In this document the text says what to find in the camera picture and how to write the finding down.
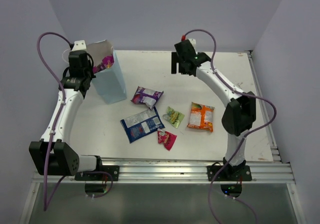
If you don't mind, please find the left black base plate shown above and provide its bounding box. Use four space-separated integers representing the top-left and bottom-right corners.
74 165 120 181

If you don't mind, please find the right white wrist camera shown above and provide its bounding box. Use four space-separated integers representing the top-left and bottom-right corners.
181 35 197 48

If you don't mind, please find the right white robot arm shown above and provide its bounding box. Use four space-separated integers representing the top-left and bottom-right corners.
171 40 256 180

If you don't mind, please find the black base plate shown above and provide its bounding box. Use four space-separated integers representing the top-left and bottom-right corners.
206 165 253 181
74 165 120 181

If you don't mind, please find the green candy packet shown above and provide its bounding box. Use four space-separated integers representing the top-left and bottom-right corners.
163 106 185 129

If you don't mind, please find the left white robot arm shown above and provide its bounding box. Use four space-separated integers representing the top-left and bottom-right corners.
29 50 104 180

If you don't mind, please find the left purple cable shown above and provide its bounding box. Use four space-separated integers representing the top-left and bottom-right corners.
36 32 114 212

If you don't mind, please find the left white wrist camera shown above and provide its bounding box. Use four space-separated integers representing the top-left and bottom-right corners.
71 40 87 51

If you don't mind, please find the orange snack bag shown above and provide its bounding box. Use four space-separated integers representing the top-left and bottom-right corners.
187 102 215 132

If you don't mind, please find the aluminium rail frame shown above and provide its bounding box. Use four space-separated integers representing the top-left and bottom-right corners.
29 50 297 184

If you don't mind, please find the blue snack bag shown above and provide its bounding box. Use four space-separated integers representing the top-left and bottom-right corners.
120 107 165 143

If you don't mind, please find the purple candy bag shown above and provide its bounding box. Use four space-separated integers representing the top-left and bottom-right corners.
131 86 164 110

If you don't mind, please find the light blue paper bag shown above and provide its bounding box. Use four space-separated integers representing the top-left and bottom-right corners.
87 40 127 104

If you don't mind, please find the magenta snack bag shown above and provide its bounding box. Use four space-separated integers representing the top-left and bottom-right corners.
92 55 115 74

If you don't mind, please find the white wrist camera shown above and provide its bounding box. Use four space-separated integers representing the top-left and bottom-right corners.
71 40 87 51
181 35 197 48

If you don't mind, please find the red candy packet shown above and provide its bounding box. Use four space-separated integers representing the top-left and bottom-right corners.
157 129 177 151

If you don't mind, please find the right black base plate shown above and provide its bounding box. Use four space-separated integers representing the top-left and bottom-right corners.
206 165 253 181

